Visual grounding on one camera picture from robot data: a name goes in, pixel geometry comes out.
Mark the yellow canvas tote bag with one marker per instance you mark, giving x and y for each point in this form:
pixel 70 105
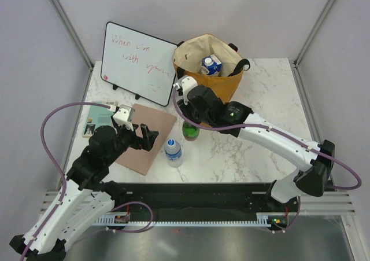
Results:
pixel 187 59

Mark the green glass bottle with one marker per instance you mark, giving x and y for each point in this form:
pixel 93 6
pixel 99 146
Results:
pixel 189 131

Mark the blue white drink carton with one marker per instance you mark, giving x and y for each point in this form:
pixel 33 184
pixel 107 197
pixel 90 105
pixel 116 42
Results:
pixel 211 66

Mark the teal booklet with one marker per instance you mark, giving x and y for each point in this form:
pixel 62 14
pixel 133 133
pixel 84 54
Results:
pixel 97 117

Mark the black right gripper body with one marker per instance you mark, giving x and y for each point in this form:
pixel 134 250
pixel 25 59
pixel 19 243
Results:
pixel 199 117

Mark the left clear water bottle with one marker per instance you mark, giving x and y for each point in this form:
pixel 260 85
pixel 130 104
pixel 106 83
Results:
pixel 173 152

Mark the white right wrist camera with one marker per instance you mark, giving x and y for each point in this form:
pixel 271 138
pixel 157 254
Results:
pixel 184 85

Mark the white cable duct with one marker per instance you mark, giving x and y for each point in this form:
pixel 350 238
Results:
pixel 111 220

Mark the pink notebook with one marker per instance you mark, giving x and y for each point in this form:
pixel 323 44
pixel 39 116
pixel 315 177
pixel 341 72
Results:
pixel 140 161

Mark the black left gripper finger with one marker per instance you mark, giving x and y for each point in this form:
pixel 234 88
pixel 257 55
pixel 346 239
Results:
pixel 141 144
pixel 148 136

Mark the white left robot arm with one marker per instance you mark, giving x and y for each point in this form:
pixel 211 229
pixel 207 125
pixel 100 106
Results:
pixel 83 197

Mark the small whiteboard with writing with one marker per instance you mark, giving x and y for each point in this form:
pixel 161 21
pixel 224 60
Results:
pixel 139 63

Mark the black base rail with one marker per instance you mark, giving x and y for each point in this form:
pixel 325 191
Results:
pixel 199 201

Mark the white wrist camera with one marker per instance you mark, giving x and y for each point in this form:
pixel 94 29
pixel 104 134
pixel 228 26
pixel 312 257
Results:
pixel 122 116
pixel 184 85

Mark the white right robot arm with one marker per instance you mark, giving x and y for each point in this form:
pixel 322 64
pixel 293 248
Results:
pixel 313 161

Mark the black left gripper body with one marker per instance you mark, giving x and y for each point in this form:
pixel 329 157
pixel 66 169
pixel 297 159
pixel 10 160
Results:
pixel 126 136

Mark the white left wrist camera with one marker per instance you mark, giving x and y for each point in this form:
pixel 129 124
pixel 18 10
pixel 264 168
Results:
pixel 122 116

